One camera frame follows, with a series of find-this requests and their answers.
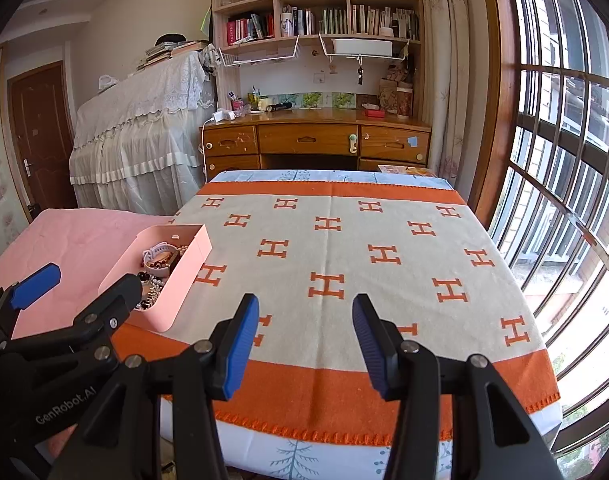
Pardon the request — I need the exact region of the brown wooden door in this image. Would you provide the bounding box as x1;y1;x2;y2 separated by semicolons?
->
7;60;78;218

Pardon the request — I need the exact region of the patterned pouch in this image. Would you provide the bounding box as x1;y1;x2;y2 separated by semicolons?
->
200;44;220;77

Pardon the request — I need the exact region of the empty white wire basket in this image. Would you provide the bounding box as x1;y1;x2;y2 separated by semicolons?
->
217;35;301;67

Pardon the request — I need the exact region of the wooden bookshelf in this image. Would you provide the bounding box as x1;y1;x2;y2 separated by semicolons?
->
210;0;425;113

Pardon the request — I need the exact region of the orange and cream patterned blanket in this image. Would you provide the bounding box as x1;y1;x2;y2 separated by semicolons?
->
112;180;561;448

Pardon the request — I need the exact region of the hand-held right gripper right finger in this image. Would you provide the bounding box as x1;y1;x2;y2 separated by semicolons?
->
352;293;555;480

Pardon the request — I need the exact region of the stack of books on piano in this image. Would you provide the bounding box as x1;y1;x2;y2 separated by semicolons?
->
137;40;210;71

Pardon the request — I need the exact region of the lace covered piano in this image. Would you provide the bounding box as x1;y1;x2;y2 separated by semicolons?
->
68;50;218;216

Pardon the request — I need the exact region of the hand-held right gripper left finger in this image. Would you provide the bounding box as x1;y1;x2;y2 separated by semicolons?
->
47;293;261;480

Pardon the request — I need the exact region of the white smart watch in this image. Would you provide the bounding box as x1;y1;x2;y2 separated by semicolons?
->
142;241;180;278

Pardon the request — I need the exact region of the white cable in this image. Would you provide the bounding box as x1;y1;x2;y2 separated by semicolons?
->
199;117;215;183

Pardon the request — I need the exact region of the strip of green photo cards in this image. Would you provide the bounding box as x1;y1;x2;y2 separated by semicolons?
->
272;91;358;110

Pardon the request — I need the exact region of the floral curtain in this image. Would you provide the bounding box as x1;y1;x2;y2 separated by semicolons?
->
417;0;485;196

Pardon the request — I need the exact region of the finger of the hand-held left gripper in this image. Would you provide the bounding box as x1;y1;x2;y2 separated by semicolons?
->
0;274;142;361
0;262;62;341

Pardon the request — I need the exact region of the white wire basket with tray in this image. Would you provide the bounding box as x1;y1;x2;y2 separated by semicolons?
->
319;34;410;61

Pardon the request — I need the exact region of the row of books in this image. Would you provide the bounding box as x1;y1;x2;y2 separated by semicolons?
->
226;4;420;47

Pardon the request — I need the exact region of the brown patterned bag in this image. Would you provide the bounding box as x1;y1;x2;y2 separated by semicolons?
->
379;67;410;115

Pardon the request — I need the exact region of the tree print tablecloth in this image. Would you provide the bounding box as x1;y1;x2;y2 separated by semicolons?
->
159;169;563;480

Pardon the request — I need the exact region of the wooden desk with drawers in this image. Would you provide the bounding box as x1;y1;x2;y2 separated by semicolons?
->
199;107;433;183

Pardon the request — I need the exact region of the white tray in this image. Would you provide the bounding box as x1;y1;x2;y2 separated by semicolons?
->
333;38;394;56

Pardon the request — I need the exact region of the orange magazine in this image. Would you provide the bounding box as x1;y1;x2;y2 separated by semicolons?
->
377;164;438;178

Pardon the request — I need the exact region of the pink storage box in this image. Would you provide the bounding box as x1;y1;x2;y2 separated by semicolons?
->
98;223;214;333

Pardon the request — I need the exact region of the barred window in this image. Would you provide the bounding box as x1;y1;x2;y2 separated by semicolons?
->
477;0;609;466

